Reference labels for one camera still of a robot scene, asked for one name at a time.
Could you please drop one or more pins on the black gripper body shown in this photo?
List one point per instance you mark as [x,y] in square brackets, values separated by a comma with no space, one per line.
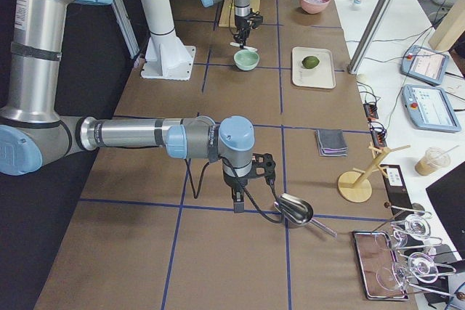
[242,24]
[232,181]

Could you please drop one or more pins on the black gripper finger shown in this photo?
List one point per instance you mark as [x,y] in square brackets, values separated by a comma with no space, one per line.
[238,200]
[241,38]

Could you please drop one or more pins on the white plastic spoon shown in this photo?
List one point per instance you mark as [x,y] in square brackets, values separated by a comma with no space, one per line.
[241,46]

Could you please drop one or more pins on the light green bowl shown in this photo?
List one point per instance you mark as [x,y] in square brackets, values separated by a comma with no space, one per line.
[246,60]

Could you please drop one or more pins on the metal scoop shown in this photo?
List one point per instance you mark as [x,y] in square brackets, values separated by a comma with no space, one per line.
[300,212]

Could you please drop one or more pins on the green avocado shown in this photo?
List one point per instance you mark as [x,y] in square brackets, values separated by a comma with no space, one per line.
[310,62]

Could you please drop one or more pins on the white rabbit tray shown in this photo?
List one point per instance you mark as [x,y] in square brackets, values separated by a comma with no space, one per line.
[321,77]

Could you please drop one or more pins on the grey folded cloth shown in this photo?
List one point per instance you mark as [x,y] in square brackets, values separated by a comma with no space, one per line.
[331,142]

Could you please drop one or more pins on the wooden banana stand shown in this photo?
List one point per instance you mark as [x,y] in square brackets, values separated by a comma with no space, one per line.
[354,185]

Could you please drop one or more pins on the black power strip near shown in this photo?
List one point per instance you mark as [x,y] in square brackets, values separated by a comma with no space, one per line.
[378,134]

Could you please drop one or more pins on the black power strip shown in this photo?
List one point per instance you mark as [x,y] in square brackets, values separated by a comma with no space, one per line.
[378,134]
[371,111]

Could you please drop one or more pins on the black power strip far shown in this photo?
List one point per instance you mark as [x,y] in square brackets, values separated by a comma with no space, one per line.
[371,111]

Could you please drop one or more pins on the black box with label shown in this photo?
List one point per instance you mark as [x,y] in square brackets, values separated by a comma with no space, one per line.
[397,192]

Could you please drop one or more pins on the metal glass tray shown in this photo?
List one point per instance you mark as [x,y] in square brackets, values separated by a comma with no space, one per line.
[374,257]

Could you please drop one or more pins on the white side table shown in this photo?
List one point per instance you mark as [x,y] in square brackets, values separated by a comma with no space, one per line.
[403,25]

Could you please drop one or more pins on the clear wine glass upper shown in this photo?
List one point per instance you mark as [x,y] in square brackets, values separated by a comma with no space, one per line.
[412,232]

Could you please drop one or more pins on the clear wine glass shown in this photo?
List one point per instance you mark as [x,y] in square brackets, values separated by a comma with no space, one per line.
[412,232]
[419,266]

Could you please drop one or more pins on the far teach pendant tablet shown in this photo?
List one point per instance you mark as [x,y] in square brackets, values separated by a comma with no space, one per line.
[424,64]

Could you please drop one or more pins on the teach pendant tablet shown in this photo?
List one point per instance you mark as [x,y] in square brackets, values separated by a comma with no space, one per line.
[430,109]
[424,64]

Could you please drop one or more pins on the clear wine glass lower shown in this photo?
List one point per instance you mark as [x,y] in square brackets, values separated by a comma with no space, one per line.
[419,266]

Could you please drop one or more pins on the iced coffee cup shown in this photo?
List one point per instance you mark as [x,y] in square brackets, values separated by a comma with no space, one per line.
[434,159]

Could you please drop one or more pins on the near teach pendant tablet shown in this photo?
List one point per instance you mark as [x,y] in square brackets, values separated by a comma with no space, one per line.
[430,109]

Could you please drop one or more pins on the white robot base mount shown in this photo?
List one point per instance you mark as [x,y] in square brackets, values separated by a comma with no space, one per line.
[166,56]

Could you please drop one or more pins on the aluminium frame post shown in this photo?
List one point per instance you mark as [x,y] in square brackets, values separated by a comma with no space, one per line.
[367,38]

